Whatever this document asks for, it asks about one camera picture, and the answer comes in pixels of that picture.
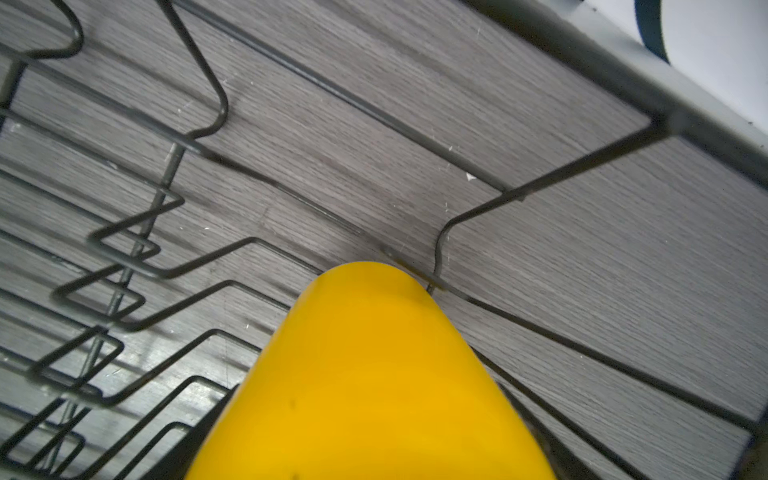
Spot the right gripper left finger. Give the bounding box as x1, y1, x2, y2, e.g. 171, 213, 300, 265
142, 389, 236, 480

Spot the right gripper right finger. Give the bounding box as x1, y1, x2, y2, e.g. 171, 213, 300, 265
500, 385, 600, 480

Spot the yellow ceramic mug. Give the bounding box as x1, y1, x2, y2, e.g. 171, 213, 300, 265
188, 262, 554, 479

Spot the black wire dish rack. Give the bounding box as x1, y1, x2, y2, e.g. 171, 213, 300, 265
1, 1, 767, 479

